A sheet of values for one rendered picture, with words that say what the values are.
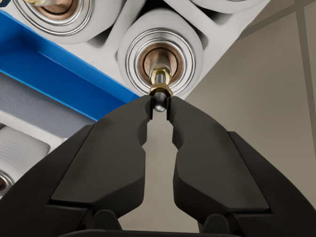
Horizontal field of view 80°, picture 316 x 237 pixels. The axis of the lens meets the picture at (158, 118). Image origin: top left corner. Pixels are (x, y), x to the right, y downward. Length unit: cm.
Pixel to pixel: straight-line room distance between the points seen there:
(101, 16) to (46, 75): 29
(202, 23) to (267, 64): 29
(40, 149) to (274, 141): 62
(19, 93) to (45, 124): 9
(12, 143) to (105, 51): 23
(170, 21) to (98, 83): 34
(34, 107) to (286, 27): 55
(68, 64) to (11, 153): 24
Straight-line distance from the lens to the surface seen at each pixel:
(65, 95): 44
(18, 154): 40
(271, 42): 52
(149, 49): 21
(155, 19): 21
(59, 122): 43
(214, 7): 21
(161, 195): 79
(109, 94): 51
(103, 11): 21
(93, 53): 30
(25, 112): 43
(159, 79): 16
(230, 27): 29
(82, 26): 21
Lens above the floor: 45
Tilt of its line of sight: 57 degrees down
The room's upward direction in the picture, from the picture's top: 179 degrees counter-clockwise
